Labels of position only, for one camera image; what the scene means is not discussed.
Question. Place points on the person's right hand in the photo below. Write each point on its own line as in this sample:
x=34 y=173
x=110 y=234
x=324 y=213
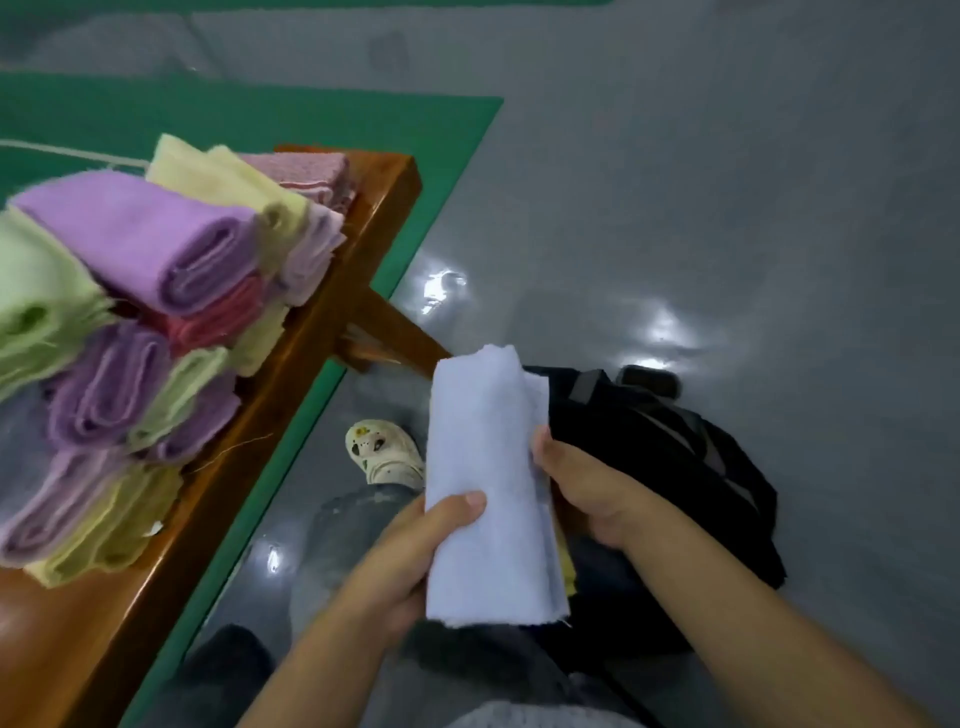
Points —
x=608 y=503

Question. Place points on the person's left hand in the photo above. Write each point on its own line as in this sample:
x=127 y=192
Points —
x=398 y=570

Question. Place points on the light green striped towel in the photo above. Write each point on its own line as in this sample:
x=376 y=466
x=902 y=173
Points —
x=173 y=393

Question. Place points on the hot pink towel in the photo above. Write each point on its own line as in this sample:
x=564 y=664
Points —
x=210 y=318

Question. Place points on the person's right forearm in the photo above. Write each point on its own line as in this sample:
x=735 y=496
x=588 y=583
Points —
x=750 y=630

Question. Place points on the person's grey trousers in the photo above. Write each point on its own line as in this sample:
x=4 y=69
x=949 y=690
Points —
x=345 y=600

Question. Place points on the person's white shoe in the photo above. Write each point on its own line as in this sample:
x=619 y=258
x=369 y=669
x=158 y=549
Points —
x=383 y=450

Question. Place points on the brown wooden bench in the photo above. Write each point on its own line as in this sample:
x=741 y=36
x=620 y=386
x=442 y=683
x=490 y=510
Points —
x=225 y=495

